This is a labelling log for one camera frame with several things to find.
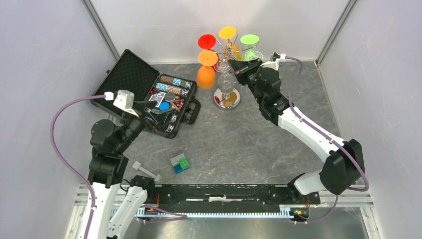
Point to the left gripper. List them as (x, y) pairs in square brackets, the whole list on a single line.
[(140, 107)]

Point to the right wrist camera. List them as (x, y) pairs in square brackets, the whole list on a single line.
[(274, 61)]

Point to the black poker chip case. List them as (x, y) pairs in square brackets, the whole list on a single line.
[(134, 74)]

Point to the yellow wine glass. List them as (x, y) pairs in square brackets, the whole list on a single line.
[(228, 34)]

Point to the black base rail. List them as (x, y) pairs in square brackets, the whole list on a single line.
[(241, 201)]

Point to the orange wine glass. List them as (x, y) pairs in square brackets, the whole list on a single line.
[(206, 73)]

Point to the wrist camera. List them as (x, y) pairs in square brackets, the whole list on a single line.
[(123, 100), (274, 61)]

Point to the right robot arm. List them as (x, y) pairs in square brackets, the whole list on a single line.
[(343, 162)]

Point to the blue poker chip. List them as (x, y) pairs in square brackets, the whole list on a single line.
[(164, 106)]

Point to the red wine glass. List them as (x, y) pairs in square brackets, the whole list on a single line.
[(208, 42)]

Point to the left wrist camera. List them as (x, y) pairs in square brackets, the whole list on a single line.
[(123, 100)]

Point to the colourful block cube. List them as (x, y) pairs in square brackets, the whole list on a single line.
[(179, 163)]

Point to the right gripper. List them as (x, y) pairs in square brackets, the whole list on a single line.
[(242, 68)]

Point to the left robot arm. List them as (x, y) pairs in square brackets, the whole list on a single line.
[(107, 167)]

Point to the clear wine glass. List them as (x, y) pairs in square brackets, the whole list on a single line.
[(225, 81), (252, 55)]

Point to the green wine glass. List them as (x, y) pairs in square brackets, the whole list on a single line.
[(251, 40)]

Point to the chrome wine glass rack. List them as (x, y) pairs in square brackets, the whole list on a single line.
[(235, 96)]

